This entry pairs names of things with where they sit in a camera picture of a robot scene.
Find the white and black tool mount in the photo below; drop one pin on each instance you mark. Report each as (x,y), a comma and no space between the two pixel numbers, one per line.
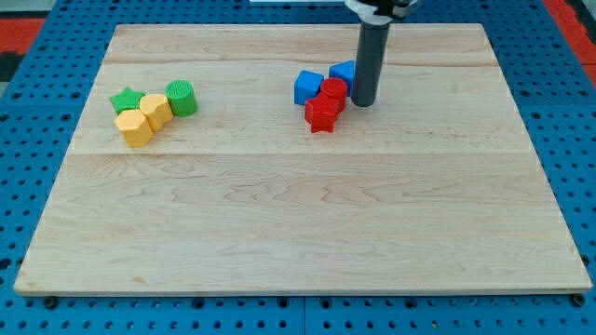
(382,11)

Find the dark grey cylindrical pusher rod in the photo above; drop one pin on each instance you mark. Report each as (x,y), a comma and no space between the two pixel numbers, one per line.
(369,62)

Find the red star block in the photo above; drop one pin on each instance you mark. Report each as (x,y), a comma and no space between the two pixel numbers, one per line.
(321,113)

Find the wooden board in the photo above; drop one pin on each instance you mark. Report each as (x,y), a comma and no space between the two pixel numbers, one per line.
(436,189)

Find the green star block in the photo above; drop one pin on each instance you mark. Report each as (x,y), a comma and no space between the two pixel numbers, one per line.
(127,99)

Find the blue block behind rod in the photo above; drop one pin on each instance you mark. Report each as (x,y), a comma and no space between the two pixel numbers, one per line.
(345,71)

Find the red cylinder block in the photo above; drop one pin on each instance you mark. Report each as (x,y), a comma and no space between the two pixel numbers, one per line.
(336,89)

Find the blue cube block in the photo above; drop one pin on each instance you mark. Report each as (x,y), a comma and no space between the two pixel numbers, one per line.
(306,86)

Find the green cylinder block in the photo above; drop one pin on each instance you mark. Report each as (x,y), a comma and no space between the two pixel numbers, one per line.
(181,96)

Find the yellow hexagon block rear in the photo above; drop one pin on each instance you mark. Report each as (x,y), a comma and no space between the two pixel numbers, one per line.
(156,109)

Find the yellow hexagon block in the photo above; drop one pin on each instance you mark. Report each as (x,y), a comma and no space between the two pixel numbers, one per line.
(156,109)
(134,127)

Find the yellow hexagon block front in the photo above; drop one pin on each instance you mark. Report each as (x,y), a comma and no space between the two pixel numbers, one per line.
(134,127)

